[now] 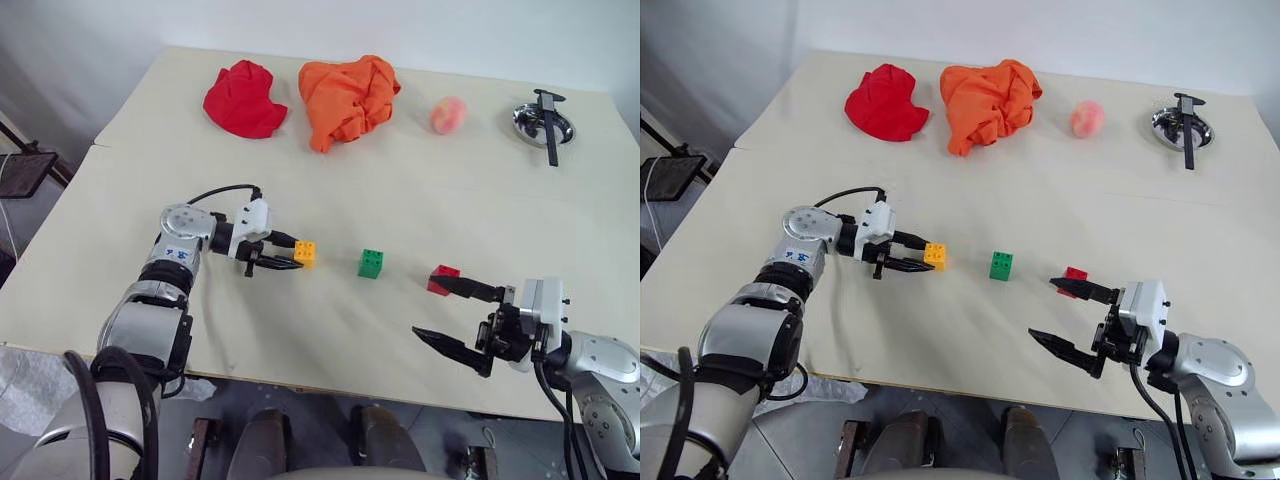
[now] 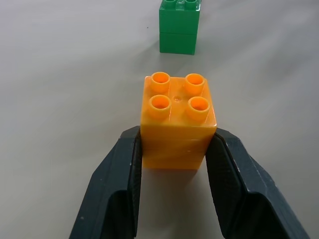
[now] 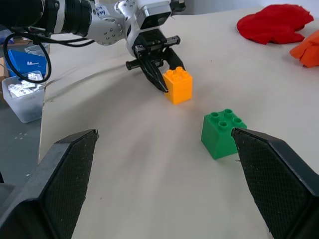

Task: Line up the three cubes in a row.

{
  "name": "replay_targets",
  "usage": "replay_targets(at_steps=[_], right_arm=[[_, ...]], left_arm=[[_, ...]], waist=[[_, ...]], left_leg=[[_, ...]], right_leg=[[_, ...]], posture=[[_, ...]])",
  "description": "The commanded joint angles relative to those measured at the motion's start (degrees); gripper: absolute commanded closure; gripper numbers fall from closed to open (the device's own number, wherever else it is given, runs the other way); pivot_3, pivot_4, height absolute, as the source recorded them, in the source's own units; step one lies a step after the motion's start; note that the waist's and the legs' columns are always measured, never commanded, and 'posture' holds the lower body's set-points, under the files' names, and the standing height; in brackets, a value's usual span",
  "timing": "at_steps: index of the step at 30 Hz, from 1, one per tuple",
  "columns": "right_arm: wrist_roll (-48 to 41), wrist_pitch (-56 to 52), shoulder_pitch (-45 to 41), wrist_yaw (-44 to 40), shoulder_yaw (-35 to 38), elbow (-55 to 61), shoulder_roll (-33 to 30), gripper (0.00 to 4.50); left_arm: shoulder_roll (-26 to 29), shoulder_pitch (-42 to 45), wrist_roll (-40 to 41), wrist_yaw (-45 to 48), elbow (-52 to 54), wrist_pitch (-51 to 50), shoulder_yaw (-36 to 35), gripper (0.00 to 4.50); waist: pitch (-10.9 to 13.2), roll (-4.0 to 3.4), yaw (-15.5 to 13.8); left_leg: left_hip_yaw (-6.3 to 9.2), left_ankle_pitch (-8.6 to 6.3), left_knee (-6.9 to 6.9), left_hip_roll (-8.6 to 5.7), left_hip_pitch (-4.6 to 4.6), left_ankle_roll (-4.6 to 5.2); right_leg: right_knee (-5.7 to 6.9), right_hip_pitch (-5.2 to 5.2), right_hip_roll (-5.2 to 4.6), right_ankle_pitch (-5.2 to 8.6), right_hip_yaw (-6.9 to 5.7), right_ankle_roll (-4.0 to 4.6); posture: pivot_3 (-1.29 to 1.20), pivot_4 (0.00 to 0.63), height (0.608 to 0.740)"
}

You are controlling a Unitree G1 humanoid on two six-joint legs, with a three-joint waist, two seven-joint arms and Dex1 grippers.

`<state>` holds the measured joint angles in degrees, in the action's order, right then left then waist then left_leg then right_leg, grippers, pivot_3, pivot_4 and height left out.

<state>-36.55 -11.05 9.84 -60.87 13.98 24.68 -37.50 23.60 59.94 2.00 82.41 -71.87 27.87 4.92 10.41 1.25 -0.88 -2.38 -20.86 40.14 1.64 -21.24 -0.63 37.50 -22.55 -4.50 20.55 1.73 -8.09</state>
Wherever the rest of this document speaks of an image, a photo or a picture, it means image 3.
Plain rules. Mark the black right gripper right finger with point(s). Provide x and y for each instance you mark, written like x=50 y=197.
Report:
x=274 y=179

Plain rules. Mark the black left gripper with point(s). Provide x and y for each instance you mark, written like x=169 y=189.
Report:
x=152 y=44

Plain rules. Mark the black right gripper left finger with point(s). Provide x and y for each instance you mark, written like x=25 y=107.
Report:
x=62 y=179

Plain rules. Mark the orange toy brick cube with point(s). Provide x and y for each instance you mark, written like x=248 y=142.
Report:
x=178 y=87

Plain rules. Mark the green toy brick cube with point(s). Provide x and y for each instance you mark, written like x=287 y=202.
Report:
x=216 y=134

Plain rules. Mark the translucent plastic bin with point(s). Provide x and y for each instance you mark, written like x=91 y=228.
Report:
x=23 y=104

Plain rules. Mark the silver foil packets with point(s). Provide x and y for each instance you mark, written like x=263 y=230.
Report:
x=23 y=87

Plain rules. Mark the red cloth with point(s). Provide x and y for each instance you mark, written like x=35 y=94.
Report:
x=271 y=25

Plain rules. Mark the blue box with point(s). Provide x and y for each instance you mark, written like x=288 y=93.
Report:
x=25 y=62

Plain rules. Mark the orange cloth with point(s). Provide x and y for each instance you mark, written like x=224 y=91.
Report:
x=307 y=51

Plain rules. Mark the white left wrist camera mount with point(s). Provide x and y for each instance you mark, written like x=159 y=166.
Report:
x=152 y=12

